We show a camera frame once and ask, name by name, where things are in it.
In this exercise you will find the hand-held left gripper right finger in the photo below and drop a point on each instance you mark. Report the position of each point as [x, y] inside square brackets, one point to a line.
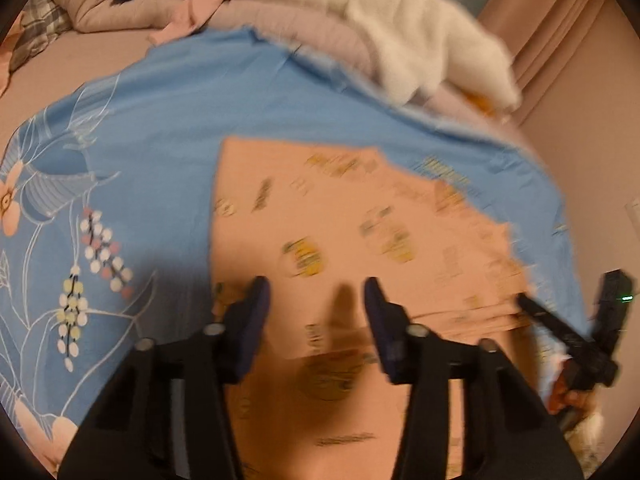
[379, 317]

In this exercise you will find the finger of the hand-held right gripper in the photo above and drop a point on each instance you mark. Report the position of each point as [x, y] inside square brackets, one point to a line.
[547, 319]

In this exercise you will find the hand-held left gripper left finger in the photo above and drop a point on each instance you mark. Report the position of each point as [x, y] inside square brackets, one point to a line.
[256, 310]

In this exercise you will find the orange cartoon print garment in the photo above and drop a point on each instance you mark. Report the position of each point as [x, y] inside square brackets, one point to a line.
[345, 285]

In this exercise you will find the person's right hand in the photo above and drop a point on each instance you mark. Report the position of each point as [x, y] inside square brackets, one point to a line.
[570, 397]

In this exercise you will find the blue floral bed sheet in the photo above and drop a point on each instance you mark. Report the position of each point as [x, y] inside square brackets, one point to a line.
[165, 125]

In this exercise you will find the mauve quilt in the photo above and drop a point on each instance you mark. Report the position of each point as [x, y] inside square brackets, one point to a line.
[320, 35]

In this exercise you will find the pink curtain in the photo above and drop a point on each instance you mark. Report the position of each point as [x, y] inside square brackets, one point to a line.
[555, 35]

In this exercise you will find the white goose plush toy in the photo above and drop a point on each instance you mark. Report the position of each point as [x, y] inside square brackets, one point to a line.
[400, 25]

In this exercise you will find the light pink garment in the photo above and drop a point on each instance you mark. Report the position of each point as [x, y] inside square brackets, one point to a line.
[197, 7]

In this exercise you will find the beige pillow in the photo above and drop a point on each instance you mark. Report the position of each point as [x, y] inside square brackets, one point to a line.
[105, 7]

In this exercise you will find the plaid grey pillow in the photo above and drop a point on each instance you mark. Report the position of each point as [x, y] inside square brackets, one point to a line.
[35, 30]

